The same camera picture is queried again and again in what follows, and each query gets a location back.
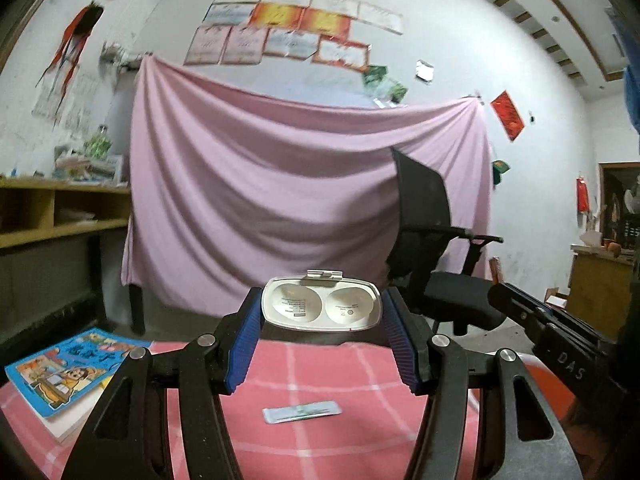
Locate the blue cartoon book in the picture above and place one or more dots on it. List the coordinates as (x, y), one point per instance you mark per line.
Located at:
(65, 370)

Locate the stack of books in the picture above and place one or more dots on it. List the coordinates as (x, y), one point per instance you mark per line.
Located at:
(85, 167)

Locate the green hanging packet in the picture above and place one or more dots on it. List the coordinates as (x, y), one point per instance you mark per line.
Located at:
(501, 172)

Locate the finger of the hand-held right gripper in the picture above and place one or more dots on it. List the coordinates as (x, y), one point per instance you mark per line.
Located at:
(530, 307)

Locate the paper wall calendar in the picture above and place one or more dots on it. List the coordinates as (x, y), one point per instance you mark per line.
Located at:
(75, 105)

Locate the silver foil wall piece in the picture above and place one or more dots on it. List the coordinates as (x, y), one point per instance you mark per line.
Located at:
(424, 70)

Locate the blue cloth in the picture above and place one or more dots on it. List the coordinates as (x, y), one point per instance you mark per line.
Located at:
(631, 95)

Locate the pink hanging cloth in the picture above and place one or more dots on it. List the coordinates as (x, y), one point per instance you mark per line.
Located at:
(250, 170)

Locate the red tassel wall ornament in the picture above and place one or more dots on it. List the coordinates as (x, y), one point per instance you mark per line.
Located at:
(75, 35)

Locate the green wall packets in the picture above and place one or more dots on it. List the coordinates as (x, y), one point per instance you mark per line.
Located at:
(385, 85)

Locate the white plastic hinged case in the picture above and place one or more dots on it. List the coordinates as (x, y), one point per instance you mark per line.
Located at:
(320, 305)

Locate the yellow wooden shelf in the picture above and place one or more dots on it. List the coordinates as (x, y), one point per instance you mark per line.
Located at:
(65, 230)

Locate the wooden cabinet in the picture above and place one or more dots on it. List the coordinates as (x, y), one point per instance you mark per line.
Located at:
(597, 285)

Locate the group of wall certificates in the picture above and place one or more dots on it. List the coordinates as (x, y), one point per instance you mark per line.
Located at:
(280, 15)

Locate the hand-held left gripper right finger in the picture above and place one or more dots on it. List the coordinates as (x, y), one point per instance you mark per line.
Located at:
(401, 347)

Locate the silver blister strip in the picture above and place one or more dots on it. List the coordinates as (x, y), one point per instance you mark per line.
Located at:
(302, 412)

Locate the cardboard box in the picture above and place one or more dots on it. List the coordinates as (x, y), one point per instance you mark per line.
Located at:
(556, 299)

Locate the red paper wall sheet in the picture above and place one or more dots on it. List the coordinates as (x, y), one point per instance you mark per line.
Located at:
(507, 115)

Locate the glass jar with green contents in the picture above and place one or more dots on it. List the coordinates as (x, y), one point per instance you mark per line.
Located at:
(98, 144)

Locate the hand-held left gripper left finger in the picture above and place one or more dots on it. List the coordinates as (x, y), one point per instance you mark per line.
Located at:
(244, 345)

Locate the black office chair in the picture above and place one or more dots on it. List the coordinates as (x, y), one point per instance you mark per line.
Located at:
(425, 200)

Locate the pink checked blanket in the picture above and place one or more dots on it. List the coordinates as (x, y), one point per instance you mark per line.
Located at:
(320, 370)

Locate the red hanging ornament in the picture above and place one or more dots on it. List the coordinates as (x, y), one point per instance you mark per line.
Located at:
(582, 195)

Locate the small wall bracket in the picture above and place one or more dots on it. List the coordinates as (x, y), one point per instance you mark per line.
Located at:
(122, 57)

